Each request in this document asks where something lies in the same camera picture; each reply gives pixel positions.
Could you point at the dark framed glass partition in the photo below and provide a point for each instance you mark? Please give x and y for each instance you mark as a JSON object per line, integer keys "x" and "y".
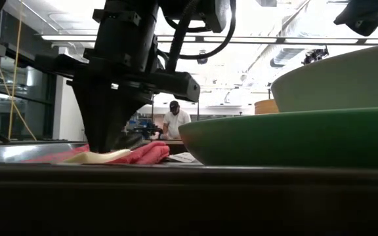
{"x": 44, "y": 98}

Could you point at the black round ceiling device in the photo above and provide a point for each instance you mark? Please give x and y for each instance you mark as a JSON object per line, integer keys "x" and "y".
{"x": 203, "y": 60}

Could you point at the black ceiling mounted rig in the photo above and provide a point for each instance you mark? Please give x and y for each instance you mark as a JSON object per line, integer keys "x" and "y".
{"x": 315, "y": 55}

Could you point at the green plate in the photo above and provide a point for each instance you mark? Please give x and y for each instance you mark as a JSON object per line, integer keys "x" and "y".
{"x": 290, "y": 137}

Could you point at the white barcode label tag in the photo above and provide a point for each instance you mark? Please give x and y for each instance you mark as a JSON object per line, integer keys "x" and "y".
{"x": 182, "y": 157}

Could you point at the grey bowl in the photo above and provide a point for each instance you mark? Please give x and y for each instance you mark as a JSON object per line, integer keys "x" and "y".
{"x": 340, "y": 82}

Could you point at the long ceiling light bar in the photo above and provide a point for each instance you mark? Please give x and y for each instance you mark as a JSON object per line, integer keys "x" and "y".
{"x": 307, "y": 40}

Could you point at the person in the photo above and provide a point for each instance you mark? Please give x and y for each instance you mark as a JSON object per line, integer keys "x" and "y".
{"x": 176, "y": 121}

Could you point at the orange cup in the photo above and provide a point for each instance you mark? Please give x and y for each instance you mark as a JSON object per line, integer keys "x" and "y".
{"x": 266, "y": 106}

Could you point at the dark brown serving tray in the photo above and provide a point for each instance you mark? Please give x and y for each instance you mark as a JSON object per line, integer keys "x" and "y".
{"x": 176, "y": 203}

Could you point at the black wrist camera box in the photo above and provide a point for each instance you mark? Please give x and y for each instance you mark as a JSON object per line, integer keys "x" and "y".
{"x": 215, "y": 13}

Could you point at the red cloth napkin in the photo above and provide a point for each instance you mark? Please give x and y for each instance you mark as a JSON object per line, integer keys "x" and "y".
{"x": 149, "y": 152}

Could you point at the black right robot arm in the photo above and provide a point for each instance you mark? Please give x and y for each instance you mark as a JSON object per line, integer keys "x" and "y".
{"x": 359, "y": 16}

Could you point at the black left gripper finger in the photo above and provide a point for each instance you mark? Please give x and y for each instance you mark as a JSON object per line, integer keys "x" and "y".
{"x": 94, "y": 111}
{"x": 121, "y": 108}

